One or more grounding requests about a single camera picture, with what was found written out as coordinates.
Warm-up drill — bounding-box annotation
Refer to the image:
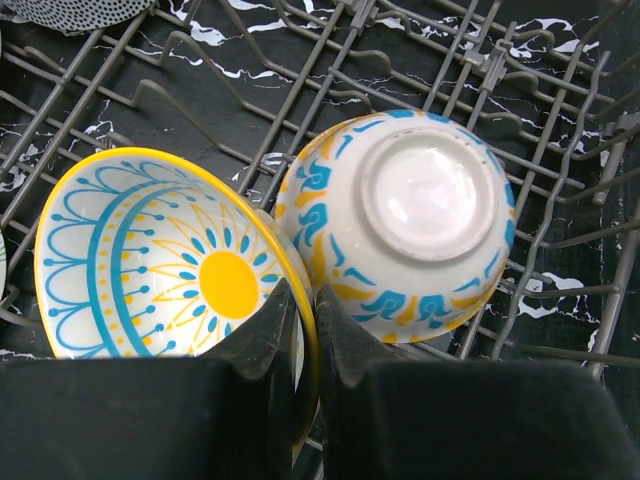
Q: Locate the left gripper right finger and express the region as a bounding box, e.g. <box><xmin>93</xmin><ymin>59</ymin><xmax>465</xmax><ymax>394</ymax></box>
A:
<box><xmin>316</xmin><ymin>287</ymin><xmax>639</xmax><ymax>479</ymax></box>

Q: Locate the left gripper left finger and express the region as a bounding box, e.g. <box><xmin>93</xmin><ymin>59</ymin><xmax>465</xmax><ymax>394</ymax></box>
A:
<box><xmin>1</xmin><ymin>282</ymin><xmax>299</xmax><ymax>479</ymax></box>

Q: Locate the yellow sun pattern bowl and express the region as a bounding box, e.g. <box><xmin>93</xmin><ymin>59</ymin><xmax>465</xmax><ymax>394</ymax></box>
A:
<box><xmin>34</xmin><ymin>147</ymin><xmax>319</xmax><ymax>444</ymax></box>

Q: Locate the orange blue floral bowl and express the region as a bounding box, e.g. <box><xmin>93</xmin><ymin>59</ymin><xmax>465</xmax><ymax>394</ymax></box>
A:
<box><xmin>273</xmin><ymin>109</ymin><xmax>516</xmax><ymax>343</ymax></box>

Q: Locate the blue wave pattern bowl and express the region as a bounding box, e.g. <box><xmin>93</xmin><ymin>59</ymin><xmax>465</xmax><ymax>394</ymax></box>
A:
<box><xmin>1</xmin><ymin>0</ymin><xmax>156</xmax><ymax>35</ymax></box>

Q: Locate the orange flower leaf bowl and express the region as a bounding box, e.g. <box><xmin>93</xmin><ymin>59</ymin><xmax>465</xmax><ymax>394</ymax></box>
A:
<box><xmin>0</xmin><ymin>230</ymin><xmax>7</xmax><ymax>300</ymax></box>

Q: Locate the grey wire dish rack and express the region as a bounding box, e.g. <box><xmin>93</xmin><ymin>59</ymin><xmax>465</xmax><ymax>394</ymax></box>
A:
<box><xmin>1</xmin><ymin>1</ymin><xmax>639</xmax><ymax>388</ymax></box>

